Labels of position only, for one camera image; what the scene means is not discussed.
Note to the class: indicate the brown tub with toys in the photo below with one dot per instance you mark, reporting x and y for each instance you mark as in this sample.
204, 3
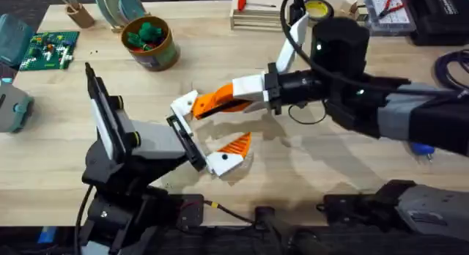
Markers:
152, 46

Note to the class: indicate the grey and teal device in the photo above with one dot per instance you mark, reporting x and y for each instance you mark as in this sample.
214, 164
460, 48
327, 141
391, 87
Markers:
14, 106

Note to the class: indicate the small wooden blocks heap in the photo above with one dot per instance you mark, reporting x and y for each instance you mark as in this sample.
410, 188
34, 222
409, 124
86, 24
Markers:
353, 9

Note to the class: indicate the right wrist upright plate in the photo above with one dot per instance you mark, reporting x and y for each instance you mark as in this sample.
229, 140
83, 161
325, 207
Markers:
293, 46

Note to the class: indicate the yellow tape roll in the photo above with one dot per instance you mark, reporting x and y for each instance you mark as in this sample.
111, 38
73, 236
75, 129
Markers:
318, 9

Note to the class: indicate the teal plates in rack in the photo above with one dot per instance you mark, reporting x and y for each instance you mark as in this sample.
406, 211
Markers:
117, 7

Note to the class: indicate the clear parts box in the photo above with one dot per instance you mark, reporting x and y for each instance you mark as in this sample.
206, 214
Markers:
388, 22

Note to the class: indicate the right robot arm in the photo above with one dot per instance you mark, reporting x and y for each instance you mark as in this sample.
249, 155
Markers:
432, 119

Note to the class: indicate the brown cup with sticks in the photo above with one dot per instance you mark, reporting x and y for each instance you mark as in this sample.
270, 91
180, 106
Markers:
80, 15

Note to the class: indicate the black rail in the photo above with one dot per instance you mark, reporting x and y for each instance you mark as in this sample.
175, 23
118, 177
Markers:
227, 242

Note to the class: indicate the green board with blocks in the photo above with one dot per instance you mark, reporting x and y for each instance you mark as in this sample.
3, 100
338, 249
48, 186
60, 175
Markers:
49, 50

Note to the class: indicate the blue electric screwdriver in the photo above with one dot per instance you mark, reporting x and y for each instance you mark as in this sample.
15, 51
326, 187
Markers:
421, 148

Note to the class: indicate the orange ribbed wedge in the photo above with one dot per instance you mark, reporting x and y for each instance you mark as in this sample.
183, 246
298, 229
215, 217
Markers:
203, 105

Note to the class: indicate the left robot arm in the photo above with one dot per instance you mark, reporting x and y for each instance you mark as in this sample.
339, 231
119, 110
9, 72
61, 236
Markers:
117, 218

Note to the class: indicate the wrist upright plate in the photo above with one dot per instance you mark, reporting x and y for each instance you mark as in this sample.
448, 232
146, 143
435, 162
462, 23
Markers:
104, 123
293, 46

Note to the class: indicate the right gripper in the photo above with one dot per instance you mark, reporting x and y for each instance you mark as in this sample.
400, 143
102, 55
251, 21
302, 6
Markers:
340, 50

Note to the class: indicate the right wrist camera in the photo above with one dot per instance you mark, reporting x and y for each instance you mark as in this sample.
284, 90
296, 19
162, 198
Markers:
297, 7

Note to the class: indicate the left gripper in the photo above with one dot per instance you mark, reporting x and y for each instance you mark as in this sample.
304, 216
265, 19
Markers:
157, 141

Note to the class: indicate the left wrist upright plate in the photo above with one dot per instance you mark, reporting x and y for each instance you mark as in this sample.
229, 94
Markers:
104, 123

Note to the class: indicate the teal soft case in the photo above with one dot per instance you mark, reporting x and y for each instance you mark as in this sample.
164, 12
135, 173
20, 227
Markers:
12, 40

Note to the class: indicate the black tool case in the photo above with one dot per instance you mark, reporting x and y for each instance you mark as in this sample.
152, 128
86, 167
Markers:
439, 17

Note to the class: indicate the pale wooden slat box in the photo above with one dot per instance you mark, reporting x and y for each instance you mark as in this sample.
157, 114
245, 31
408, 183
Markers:
256, 18

